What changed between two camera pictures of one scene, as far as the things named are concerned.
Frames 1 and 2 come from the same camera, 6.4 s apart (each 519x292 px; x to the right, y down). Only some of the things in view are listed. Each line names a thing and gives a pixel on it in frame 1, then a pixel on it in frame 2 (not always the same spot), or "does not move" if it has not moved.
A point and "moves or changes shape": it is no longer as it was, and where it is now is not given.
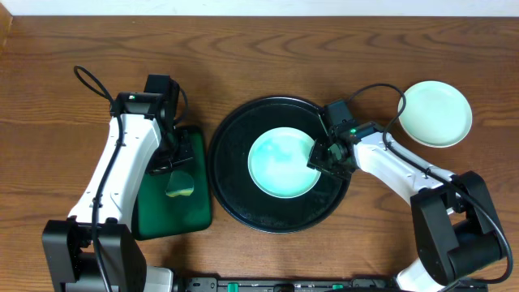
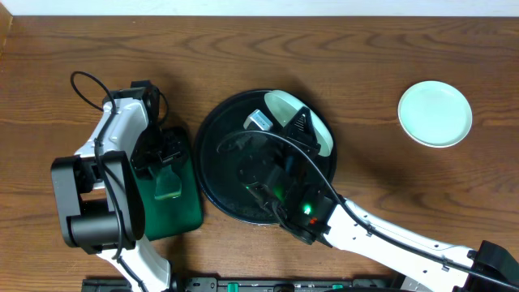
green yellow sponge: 180,183 -> 168,184
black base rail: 286,285 does not move
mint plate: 437,114 does not move
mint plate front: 277,162 moves or changes shape
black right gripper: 315,161 -> 296,130
